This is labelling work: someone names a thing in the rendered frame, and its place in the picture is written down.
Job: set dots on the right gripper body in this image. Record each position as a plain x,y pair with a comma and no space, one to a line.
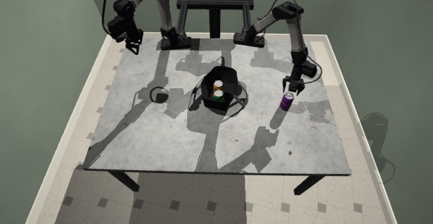
132,36

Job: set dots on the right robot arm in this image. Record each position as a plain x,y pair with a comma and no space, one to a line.
125,10

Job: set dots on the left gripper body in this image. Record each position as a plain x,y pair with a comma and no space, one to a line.
294,80

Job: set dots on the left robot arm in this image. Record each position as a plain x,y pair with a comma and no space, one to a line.
286,11

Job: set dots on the orange drink can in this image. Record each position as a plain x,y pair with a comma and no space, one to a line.
217,85

